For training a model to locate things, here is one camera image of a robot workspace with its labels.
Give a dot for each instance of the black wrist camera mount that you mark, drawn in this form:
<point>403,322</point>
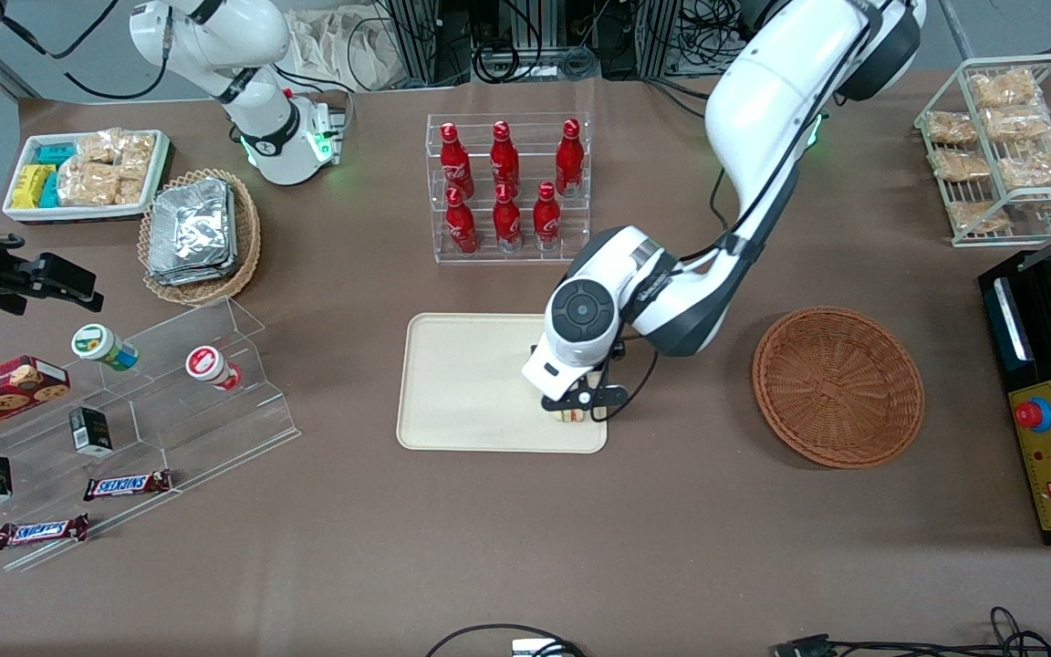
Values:
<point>591,398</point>

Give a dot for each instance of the clear acrylic tiered stand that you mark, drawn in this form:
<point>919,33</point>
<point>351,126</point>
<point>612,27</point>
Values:
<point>170,429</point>

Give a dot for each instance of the red emergency stop button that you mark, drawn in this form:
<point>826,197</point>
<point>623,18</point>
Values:
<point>1033,414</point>

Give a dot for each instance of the Snickers chocolate bar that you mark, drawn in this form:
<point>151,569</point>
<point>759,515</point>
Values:
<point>40,531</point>
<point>127,484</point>

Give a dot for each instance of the white cloth bag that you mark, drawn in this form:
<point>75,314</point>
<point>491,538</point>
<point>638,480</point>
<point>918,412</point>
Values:
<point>334,50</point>

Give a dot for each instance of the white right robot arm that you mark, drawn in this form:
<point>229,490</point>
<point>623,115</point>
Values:
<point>261,100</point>

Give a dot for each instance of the aluminium frame rack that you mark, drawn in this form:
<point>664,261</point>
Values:
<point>421,41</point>

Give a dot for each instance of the silver foil pouch stack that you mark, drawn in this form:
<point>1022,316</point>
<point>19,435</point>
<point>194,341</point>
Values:
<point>190,233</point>

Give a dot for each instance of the clear acrylic bottle rack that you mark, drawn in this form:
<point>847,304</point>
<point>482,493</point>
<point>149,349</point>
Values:
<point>525,257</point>

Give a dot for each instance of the black control box yellow panel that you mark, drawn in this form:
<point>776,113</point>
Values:
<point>1050,474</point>

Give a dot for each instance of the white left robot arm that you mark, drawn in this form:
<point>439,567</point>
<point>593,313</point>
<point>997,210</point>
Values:
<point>763,100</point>

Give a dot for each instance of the teal snack packet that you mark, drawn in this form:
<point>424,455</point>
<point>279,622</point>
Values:
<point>50,190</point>
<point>56,153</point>

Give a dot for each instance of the red lid snack cup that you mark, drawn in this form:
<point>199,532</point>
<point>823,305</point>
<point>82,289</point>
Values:
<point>208,365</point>

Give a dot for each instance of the white rectangular snack bin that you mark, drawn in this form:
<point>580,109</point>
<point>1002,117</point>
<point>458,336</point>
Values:
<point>19,212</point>

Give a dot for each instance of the green lid snack cup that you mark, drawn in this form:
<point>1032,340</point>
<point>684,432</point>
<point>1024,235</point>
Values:
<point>101,347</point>

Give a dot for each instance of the tan oval wicker basket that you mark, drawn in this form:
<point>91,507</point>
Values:
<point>247,237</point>

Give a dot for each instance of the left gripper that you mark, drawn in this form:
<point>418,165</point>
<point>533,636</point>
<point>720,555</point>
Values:
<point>618,350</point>

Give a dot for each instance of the clear bag rice crackers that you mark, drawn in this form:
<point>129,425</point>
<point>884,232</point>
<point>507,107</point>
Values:
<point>98,146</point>
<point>86,184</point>
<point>136,153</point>
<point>130,191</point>

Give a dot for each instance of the brown round wicker basket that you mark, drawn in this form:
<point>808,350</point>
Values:
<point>840,388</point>

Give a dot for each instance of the clear bag fried snacks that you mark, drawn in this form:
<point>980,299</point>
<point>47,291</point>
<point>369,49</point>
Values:
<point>1038,166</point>
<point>1016,123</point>
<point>960,165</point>
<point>1003,88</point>
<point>951,128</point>
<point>977,217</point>

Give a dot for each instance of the cream plastic serving tray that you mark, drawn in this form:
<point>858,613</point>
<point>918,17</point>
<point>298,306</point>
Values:
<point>471,383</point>

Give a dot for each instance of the triangle sandwich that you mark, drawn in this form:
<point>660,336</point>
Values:
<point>571,417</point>

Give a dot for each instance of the red cola bottle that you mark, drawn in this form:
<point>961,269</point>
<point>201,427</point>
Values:
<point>507,224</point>
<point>569,162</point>
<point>504,160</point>
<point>454,164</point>
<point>546,219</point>
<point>462,228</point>

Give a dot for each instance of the yellow snack packet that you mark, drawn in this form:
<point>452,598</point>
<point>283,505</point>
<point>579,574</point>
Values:
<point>30,185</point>

